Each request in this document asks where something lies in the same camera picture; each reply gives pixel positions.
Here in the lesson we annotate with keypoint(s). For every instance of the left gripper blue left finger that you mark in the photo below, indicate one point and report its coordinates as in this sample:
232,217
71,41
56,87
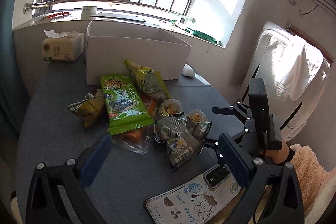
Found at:
92,159

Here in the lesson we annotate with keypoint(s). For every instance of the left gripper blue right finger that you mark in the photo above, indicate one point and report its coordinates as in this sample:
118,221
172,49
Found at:
237,159

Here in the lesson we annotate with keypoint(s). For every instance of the grey yellow snack bag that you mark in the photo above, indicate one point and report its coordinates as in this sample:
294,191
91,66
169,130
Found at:
182,136

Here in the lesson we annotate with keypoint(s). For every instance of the clear jelly cup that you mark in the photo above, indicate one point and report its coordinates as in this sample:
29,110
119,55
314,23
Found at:
170,107
197,116

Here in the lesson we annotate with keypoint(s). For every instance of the person's right hand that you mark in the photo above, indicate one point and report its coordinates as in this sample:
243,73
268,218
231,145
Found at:
278,156

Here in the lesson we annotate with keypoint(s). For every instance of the orange Indian flatbread pack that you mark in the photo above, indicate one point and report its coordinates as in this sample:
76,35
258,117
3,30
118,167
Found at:
138,140

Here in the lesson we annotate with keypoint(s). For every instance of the olive green wrapped snack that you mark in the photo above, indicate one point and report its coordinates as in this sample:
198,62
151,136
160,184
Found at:
89,109

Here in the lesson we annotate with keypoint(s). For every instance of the smartphone with cartoon case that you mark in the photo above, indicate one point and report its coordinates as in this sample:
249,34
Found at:
196,201

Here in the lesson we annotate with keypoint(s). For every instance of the green seaweed snack bag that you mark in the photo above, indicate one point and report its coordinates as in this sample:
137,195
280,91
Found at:
125,108

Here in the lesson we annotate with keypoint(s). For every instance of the fluffy cream sleeve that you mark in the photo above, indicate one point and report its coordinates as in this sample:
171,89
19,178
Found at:
316,183

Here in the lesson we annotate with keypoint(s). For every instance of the yellow green chips bag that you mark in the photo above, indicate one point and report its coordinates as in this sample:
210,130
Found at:
148,81

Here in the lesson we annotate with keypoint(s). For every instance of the blue curtain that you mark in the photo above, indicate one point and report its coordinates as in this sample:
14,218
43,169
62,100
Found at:
14,96

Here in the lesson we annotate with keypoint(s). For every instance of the white charger device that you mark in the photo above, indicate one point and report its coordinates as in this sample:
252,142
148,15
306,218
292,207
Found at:
188,71

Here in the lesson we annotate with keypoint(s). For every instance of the white cardboard box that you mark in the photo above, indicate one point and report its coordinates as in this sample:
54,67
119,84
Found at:
109,44

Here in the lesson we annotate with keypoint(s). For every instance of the tissue paper pack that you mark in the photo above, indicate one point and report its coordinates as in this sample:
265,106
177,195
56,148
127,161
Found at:
62,46

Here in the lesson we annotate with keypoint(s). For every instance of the green cloth on windowsill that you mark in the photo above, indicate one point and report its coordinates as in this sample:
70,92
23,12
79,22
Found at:
197,34

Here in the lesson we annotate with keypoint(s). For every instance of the steel window rail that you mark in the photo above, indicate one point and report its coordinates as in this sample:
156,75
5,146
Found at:
115,5

